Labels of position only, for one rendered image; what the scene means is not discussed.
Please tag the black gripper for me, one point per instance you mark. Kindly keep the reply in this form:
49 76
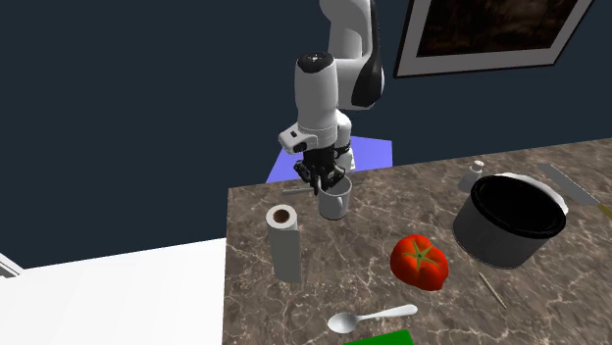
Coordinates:
320 160

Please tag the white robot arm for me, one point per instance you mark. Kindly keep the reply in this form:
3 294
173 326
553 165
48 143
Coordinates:
315 100

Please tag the grey cup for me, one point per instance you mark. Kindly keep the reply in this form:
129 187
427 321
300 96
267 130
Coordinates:
333 203

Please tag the blue robot stand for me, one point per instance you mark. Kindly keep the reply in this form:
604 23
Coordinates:
373 153

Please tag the white paper towel roll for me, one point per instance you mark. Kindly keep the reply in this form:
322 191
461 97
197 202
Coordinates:
285 248

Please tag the red tomato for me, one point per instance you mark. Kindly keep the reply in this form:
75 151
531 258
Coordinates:
420 265

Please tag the grey salt shaker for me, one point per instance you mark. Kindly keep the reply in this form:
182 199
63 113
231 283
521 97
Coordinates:
471 179

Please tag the white spoon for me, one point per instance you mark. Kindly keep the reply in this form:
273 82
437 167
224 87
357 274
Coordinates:
344 322

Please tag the green flat block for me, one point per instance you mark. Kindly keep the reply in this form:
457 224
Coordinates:
382 339

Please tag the grey pot with black inside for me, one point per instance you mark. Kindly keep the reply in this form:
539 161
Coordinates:
497 241

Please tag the thin wooden stick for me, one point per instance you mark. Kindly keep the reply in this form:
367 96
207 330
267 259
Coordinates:
492 290

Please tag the framed dark wall picture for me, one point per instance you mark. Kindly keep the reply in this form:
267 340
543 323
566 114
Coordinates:
492 28

